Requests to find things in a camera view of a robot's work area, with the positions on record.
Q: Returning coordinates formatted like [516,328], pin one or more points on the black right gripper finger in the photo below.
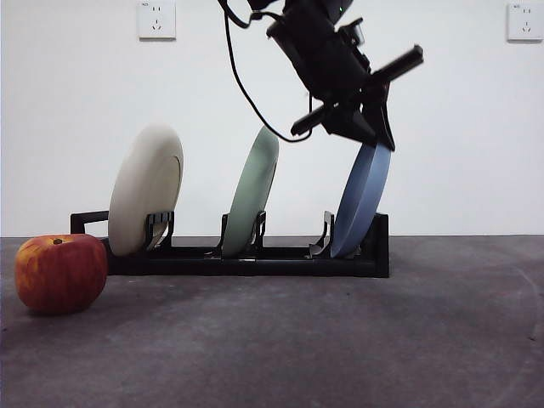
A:
[378,110]
[350,123]

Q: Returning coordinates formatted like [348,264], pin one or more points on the blue round plate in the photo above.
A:
[361,200]

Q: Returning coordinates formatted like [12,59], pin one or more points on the red yellow apple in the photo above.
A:
[61,276]

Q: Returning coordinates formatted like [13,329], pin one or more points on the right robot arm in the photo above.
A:
[331,8]

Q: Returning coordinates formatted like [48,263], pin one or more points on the pale green round plate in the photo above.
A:
[251,191]

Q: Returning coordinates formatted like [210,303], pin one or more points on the black plate rack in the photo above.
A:
[276,268]

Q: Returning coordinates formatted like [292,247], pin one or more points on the cream round plate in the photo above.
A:
[138,191]

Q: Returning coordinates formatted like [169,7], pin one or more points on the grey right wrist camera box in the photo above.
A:
[355,32]

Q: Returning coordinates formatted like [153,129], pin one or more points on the white wall socket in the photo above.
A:
[157,21]
[525,23]

